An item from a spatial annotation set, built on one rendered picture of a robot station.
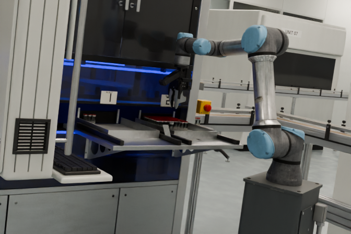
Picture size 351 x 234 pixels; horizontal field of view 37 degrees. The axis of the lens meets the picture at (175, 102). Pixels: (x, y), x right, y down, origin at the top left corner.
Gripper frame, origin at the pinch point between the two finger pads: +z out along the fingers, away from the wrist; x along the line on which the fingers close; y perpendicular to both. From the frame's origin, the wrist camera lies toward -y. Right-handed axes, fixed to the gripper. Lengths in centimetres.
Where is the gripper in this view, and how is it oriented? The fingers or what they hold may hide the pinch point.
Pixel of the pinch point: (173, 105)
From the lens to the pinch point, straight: 254.5
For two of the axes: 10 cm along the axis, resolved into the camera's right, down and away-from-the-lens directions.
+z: -1.2, 9.9, 1.0
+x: -5.8, -1.5, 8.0
